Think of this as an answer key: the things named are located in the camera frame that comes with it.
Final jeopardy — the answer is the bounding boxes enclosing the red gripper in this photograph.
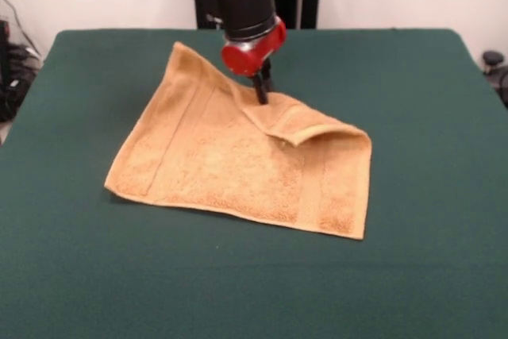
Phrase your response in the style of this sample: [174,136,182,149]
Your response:
[221,17,287,106]

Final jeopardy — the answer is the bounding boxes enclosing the tan terry towel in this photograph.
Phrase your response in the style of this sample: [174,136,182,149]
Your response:
[103,40,373,242]

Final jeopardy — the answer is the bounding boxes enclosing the dark green table cloth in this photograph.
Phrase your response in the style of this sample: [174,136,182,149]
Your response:
[0,28,508,339]

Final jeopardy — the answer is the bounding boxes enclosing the black equipment pile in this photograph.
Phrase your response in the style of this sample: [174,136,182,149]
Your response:
[0,19,43,124]

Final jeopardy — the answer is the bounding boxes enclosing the thin dark cables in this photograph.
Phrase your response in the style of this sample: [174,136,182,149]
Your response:
[0,0,40,54]

